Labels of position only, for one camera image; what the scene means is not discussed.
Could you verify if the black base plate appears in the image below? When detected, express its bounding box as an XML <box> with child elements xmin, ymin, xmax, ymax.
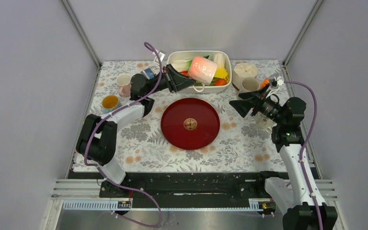
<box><xmin>71</xmin><ymin>171</ymin><xmax>289</xmax><ymax>208</ymax></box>

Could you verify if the red round tray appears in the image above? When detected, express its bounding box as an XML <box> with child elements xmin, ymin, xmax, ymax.
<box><xmin>161</xmin><ymin>98</ymin><xmax>220</xmax><ymax>150</ymax></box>

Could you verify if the yellow sponge blue label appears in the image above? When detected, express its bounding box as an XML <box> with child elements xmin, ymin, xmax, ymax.
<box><xmin>140</xmin><ymin>68</ymin><xmax>154</xmax><ymax>80</ymax></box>

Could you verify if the left aluminium frame post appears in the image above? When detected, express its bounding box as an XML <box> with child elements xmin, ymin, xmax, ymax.
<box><xmin>60</xmin><ymin>0</ymin><xmax>102</xmax><ymax>70</ymax></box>

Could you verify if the cream mug blue dragon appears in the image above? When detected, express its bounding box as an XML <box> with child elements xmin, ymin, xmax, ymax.
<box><xmin>240</xmin><ymin>77</ymin><xmax>261</xmax><ymax>92</ymax></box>

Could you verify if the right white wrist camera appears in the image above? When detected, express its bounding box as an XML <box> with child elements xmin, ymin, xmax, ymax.
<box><xmin>266</xmin><ymin>75</ymin><xmax>284</xmax><ymax>98</ymax></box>

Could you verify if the right aluminium frame post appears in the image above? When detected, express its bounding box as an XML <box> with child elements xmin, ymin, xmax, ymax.
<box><xmin>282</xmin><ymin>0</ymin><xmax>325</xmax><ymax>67</ymax></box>

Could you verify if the pink faceted mug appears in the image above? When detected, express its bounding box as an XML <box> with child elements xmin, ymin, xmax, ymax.
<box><xmin>116</xmin><ymin>74</ymin><xmax>131</xmax><ymax>97</ymax></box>

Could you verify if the white rectangular dish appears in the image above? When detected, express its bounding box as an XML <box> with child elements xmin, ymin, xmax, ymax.
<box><xmin>167</xmin><ymin>50</ymin><xmax>232</xmax><ymax>93</ymax></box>

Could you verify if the floral tablecloth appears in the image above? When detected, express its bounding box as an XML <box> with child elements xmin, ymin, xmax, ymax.
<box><xmin>88</xmin><ymin>60</ymin><xmax>286</xmax><ymax>172</ymax></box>

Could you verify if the wrapped toilet paper roll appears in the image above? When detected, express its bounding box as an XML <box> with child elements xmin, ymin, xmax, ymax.
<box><xmin>232</xmin><ymin>62</ymin><xmax>258</xmax><ymax>91</ymax></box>

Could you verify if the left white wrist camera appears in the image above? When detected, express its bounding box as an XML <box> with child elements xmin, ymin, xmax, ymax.
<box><xmin>154</xmin><ymin>50</ymin><xmax>166</xmax><ymax>64</ymax></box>

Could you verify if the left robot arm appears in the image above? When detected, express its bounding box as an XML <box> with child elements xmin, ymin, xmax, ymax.
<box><xmin>76</xmin><ymin>64</ymin><xmax>196</xmax><ymax>197</ymax></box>

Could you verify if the blue glazed mug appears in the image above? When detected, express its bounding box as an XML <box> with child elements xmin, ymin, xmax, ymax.
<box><xmin>102</xmin><ymin>95</ymin><xmax>121</xmax><ymax>114</ymax></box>

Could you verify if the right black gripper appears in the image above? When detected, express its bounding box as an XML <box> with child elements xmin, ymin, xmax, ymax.
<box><xmin>229</xmin><ymin>83</ymin><xmax>286</xmax><ymax>125</ymax></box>

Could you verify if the aluminium frame post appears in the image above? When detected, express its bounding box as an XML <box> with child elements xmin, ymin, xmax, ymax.
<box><xmin>60</xmin><ymin>0</ymin><xmax>102</xmax><ymax>70</ymax></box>
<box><xmin>282</xmin><ymin>0</ymin><xmax>325</xmax><ymax>67</ymax></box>

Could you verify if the toy napa cabbage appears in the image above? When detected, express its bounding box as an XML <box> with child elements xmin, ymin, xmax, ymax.
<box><xmin>213</xmin><ymin>53</ymin><xmax>228</xmax><ymax>79</ymax></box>

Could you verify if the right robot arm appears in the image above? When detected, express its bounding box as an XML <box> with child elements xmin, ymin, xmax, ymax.
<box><xmin>229</xmin><ymin>87</ymin><xmax>338</xmax><ymax>230</ymax></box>

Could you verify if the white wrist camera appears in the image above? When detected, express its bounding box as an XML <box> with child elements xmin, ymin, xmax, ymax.
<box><xmin>154</xmin><ymin>50</ymin><xmax>166</xmax><ymax>64</ymax></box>
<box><xmin>266</xmin><ymin>75</ymin><xmax>284</xmax><ymax>98</ymax></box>

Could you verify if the toy small orange carrot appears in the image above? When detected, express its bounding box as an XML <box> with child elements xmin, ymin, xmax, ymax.
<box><xmin>214</xmin><ymin>79</ymin><xmax>227</xmax><ymax>86</ymax></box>

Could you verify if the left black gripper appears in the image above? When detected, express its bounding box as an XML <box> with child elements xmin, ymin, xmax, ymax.
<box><xmin>145</xmin><ymin>64</ymin><xmax>196</xmax><ymax>96</ymax></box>

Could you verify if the toy bok choy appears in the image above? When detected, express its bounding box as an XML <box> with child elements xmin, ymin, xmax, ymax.
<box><xmin>169</xmin><ymin>56</ymin><xmax>217</xmax><ymax>74</ymax></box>

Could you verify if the white slotted cable duct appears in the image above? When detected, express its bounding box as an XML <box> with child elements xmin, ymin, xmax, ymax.
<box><xmin>63</xmin><ymin>199</ymin><xmax>263</xmax><ymax>212</ymax></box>

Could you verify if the white mug with rose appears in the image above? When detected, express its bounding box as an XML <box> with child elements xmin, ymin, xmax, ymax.
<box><xmin>254</xmin><ymin>113</ymin><xmax>275</xmax><ymax>130</ymax></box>

